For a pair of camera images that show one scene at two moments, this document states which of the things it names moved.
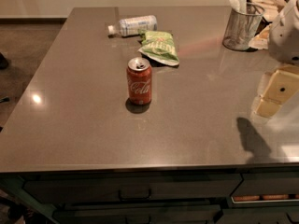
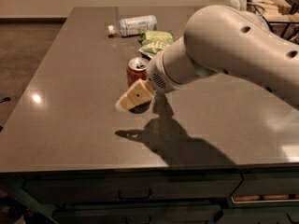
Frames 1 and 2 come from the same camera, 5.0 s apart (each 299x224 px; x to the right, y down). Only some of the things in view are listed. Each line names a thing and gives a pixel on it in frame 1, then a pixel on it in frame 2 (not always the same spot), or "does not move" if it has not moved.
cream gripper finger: [282, 86] to [140, 92]
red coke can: [139, 80] does not move
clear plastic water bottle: [134, 25] does not move
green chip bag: [159, 48] does not move
